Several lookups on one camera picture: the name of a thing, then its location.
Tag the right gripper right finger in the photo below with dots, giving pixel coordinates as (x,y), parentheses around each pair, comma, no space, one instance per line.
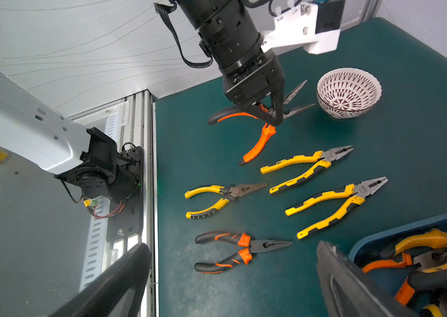
(350,292)

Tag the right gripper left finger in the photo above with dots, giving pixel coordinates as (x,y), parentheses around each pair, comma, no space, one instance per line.
(121,287)

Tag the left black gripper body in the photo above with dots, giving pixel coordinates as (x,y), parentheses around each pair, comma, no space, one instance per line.
(254,83)

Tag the blue plastic storage box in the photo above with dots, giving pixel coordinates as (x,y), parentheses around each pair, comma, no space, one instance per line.
(369,249)

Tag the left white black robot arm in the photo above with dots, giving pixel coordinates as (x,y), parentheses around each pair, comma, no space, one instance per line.
(63,63)

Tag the orange black pliers in box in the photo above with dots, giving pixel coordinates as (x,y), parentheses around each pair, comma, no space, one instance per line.
(418,280)

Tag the yellow pliers in box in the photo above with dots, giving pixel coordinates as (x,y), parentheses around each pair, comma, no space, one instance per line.
(427,252)

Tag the white round strainer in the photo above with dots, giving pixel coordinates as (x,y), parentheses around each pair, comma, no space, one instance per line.
(346,93)

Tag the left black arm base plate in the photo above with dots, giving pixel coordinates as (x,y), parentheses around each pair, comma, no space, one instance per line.
(129,219)

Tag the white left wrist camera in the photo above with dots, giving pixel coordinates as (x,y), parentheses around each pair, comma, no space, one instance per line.
(313,24)

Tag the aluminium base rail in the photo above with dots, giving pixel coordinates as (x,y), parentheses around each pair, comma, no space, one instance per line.
(130,119)

